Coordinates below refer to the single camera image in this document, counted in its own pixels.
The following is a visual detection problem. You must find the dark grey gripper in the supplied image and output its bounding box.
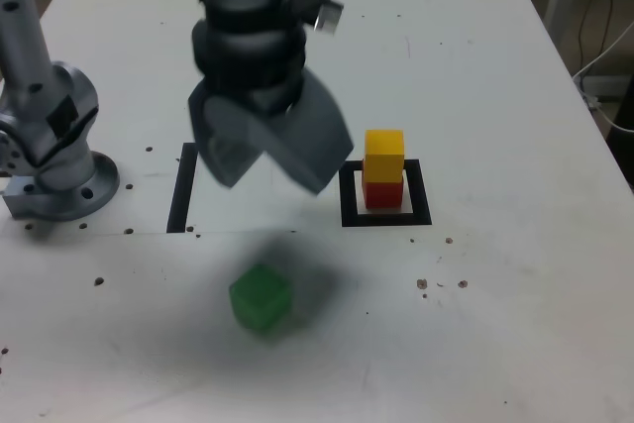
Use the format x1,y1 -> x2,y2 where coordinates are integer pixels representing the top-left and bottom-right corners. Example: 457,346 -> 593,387
187,65 -> 356,197

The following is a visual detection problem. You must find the yellow cube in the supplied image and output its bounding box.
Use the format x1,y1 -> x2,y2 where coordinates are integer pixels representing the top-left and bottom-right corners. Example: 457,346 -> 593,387
364,129 -> 406,184

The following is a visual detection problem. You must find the red cube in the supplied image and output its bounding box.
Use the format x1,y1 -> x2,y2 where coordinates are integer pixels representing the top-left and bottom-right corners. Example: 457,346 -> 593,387
360,158 -> 405,210

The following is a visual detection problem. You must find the green cube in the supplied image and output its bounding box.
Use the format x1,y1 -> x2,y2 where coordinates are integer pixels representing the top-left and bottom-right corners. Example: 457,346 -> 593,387
227,264 -> 292,338

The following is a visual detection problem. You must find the black tape square outline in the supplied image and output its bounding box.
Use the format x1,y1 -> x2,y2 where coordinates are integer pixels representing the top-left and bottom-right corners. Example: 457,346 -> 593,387
339,159 -> 434,229

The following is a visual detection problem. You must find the black tape strip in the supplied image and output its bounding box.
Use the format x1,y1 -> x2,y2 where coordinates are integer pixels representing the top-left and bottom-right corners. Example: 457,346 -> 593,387
165,142 -> 200,235

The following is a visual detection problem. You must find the silver gripper camera box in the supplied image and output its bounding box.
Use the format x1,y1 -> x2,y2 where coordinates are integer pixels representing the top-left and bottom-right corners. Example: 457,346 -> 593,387
291,0 -> 346,39

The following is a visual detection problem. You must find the white background cable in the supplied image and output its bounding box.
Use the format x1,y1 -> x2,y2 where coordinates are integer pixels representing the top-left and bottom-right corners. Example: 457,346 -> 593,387
572,20 -> 634,133

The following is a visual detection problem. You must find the black background cable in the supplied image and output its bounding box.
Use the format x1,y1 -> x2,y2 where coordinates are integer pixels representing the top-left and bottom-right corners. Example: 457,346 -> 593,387
576,0 -> 612,72

